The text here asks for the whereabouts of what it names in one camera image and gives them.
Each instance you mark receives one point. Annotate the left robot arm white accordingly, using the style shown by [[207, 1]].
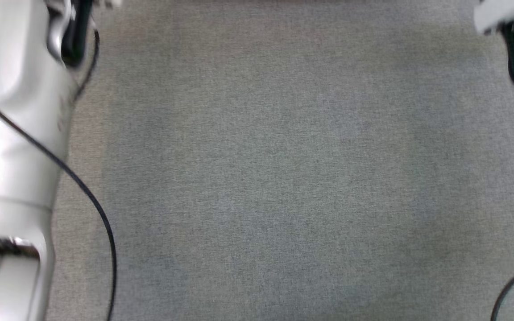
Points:
[[11, 133]]

